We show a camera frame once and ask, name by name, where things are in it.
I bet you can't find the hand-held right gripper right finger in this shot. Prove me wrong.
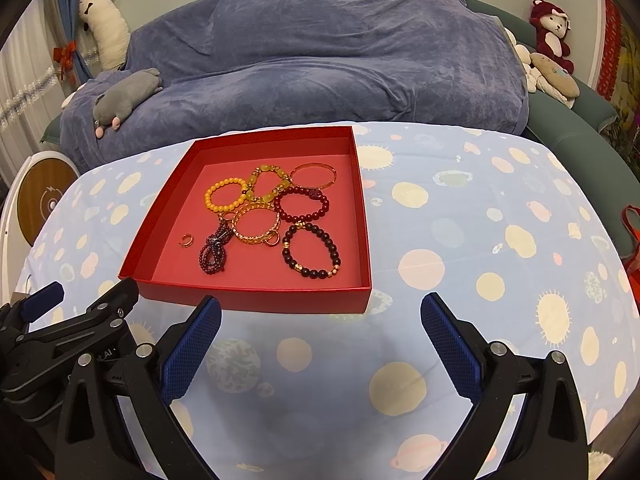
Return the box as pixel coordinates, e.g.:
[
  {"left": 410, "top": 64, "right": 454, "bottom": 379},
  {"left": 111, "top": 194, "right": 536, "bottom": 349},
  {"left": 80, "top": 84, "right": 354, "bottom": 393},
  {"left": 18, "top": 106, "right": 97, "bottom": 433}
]
[{"left": 420, "top": 292, "right": 591, "bottom": 480}]

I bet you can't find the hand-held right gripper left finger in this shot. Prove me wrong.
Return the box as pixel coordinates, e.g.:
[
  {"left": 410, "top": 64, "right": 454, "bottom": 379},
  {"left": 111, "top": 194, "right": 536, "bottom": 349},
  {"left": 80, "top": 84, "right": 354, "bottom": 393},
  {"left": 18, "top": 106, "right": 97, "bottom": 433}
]
[{"left": 52, "top": 295, "right": 223, "bottom": 480}]

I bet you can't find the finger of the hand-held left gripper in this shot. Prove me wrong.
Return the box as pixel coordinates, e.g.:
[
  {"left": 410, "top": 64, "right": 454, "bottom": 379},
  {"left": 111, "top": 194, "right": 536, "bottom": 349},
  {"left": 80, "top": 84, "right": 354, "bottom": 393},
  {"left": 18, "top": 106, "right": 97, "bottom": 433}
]
[
  {"left": 20, "top": 278, "right": 140, "bottom": 356},
  {"left": 0, "top": 282, "right": 65, "bottom": 332}
]

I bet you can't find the red shallow box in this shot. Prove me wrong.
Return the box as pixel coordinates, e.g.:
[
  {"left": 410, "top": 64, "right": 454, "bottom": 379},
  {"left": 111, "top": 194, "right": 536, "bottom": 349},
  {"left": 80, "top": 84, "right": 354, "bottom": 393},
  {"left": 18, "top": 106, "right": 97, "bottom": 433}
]
[{"left": 118, "top": 126, "right": 373, "bottom": 315}]

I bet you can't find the purple small-bead strand bracelet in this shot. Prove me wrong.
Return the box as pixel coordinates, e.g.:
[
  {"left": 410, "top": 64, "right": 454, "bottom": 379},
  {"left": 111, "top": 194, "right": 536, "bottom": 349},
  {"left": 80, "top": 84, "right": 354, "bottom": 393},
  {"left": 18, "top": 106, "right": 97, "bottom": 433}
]
[{"left": 199, "top": 224, "right": 233, "bottom": 277}]

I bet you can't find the wide gold bangle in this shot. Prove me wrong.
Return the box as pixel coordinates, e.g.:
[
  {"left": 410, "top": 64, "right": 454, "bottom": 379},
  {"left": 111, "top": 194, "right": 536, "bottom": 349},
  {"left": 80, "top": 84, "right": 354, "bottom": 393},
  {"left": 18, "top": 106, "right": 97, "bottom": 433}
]
[{"left": 231, "top": 203, "right": 282, "bottom": 247}]

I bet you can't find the dark purple beaded bracelet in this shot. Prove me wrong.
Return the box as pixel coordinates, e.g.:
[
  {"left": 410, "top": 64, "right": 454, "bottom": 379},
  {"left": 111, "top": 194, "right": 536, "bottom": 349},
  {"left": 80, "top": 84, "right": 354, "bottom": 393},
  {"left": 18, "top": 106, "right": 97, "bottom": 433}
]
[{"left": 281, "top": 221, "right": 342, "bottom": 279}]

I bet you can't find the orange beaded bracelet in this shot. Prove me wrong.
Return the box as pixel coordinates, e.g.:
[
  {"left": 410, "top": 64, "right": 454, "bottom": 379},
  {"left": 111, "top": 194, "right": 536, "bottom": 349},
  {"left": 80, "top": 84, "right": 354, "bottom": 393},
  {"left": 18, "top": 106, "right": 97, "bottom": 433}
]
[{"left": 204, "top": 179, "right": 249, "bottom": 212}]

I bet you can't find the dark red beaded bracelet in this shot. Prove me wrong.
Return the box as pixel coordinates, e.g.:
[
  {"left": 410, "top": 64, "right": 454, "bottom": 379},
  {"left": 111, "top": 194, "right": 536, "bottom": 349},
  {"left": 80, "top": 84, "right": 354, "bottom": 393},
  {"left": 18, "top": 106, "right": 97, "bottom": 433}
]
[{"left": 273, "top": 185, "right": 332, "bottom": 222}]

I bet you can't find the yellow beaded bracelet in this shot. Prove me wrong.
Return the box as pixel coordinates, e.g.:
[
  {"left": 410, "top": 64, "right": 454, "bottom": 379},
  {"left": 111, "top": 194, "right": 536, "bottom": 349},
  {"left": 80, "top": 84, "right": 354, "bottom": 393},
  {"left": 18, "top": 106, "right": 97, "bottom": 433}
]
[{"left": 243, "top": 164, "right": 292, "bottom": 204}]

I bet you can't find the white round wooden stool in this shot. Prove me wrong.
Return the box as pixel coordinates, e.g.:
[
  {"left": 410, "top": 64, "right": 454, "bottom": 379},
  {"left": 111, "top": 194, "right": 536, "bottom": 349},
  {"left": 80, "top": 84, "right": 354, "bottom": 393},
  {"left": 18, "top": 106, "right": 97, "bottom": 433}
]
[{"left": 0, "top": 152, "right": 80, "bottom": 306}]

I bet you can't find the white sheer curtain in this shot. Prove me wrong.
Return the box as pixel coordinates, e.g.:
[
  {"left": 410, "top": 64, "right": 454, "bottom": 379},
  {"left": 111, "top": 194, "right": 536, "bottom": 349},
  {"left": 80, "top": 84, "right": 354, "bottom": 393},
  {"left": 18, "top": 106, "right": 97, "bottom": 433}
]
[{"left": 0, "top": 0, "right": 81, "bottom": 186}]

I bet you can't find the grey plush toy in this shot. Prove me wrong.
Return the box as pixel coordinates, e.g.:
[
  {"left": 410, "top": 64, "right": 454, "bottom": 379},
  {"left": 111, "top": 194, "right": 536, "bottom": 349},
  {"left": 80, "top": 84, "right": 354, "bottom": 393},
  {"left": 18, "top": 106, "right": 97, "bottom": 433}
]
[{"left": 93, "top": 68, "right": 163, "bottom": 138}]

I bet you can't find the red bag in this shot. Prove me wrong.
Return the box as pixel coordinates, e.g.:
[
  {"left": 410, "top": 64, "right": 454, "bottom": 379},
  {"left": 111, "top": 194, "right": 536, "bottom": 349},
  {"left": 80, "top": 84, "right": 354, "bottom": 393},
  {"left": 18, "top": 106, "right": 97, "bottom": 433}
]
[{"left": 621, "top": 205, "right": 640, "bottom": 281}]

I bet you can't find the thin rose gold bangle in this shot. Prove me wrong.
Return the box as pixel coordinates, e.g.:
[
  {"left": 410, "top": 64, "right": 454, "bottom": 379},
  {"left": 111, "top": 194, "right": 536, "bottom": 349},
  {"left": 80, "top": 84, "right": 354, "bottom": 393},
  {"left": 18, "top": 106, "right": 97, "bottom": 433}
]
[{"left": 290, "top": 162, "right": 337, "bottom": 192}]

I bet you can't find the red bow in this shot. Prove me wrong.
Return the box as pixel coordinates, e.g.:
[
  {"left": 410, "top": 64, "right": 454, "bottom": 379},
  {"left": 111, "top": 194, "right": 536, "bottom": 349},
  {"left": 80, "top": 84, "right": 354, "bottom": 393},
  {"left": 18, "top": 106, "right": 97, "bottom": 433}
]
[{"left": 52, "top": 40, "right": 81, "bottom": 81}]

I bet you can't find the teal sofa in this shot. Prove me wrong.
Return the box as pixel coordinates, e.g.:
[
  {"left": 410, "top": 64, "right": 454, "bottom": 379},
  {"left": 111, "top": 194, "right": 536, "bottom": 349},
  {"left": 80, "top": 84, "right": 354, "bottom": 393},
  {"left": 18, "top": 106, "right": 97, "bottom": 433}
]
[{"left": 465, "top": 0, "right": 640, "bottom": 186}]

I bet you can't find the white long plush toy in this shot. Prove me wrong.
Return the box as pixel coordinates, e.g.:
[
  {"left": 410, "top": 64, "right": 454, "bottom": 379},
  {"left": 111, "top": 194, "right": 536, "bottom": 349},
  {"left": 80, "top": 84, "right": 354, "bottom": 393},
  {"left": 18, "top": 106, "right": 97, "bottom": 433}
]
[{"left": 78, "top": 0, "right": 132, "bottom": 71}]

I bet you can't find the beige plush toy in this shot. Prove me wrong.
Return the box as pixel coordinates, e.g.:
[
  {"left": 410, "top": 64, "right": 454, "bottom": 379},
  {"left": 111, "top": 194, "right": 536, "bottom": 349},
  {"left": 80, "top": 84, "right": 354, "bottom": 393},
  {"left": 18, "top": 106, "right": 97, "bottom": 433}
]
[{"left": 529, "top": 52, "right": 581, "bottom": 101}]

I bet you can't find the blue curtain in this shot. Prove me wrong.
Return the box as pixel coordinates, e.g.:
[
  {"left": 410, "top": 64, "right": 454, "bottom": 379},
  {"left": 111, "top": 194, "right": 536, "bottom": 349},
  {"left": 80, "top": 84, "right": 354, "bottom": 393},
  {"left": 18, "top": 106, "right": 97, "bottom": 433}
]
[{"left": 42, "top": 0, "right": 96, "bottom": 86}]

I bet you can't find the blue-purple sofa blanket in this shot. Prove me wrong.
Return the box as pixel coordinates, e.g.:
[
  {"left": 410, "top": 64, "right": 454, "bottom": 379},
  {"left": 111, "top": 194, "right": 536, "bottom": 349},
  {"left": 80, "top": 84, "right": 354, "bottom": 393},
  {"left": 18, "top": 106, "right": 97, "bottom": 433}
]
[{"left": 59, "top": 0, "right": 531, "bottom": 173}]

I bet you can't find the red plush bear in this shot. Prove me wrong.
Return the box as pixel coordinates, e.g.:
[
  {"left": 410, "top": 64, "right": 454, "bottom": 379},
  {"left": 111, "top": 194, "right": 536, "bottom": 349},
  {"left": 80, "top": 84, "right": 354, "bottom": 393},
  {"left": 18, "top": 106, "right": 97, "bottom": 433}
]
[{"left": 530, "top": 0, "right": 576, "bottom": 73}]

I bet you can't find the red wall hanging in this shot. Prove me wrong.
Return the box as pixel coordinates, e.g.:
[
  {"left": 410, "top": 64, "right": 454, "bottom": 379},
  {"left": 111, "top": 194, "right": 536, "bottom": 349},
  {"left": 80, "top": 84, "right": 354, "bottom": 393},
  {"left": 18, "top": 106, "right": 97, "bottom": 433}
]
[{"left": 597, "top": 0, "right": 626, "bottom": 103}]

